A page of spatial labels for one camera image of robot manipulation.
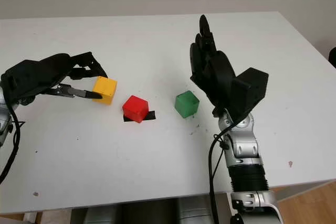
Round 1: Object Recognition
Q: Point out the dark furniture piece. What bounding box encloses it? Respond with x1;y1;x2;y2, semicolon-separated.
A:
328;47;336;69

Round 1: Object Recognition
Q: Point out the red wooden block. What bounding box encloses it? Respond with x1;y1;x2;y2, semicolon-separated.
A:
122;95;149;124

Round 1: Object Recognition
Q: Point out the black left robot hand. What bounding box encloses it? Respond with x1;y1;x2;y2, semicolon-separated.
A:
1;51;108;106

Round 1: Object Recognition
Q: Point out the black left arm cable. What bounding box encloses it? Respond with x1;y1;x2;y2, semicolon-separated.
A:
0;103;27;185

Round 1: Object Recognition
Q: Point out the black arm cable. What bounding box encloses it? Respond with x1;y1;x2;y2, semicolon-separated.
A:
0;103;27;185
208;124;245;224

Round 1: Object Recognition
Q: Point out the grey left robot leg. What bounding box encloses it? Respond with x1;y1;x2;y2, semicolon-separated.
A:
83;204;121;224

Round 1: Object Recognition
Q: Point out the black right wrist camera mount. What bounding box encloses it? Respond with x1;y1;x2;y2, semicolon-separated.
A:
230;68;270;121

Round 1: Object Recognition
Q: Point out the yellow wooden block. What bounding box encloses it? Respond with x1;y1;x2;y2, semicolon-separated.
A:
91;76;118;105

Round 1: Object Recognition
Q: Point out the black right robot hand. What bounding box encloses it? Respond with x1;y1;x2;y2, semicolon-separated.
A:
189;15;236;116

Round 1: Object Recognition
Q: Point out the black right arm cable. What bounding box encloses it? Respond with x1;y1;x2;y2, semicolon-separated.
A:
208;124;245;224

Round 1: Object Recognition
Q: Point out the grey robot leg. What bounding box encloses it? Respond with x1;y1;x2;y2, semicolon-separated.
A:
83;204;121;224
177;197;211;224

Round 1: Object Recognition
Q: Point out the grey right robot leg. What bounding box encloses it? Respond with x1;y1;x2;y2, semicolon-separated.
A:
177;197;211;224

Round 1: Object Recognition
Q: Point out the black tape strip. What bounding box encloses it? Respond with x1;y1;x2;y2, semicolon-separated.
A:
122;111;156;123

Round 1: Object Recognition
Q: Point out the green wooden block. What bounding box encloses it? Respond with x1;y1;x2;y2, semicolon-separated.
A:
174;90;200;119

